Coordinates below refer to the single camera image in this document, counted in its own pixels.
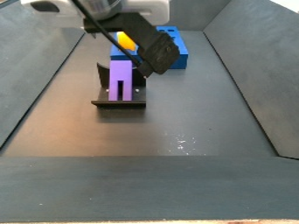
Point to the purple double-square block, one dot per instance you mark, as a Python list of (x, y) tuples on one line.
[(120, 74)]

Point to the yellow arch block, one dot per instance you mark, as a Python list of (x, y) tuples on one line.
[(125, 41)]

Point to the black curved holder stand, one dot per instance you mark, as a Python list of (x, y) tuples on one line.
[(137, 101)]

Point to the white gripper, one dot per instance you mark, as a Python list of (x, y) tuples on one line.
[(62, 14)]

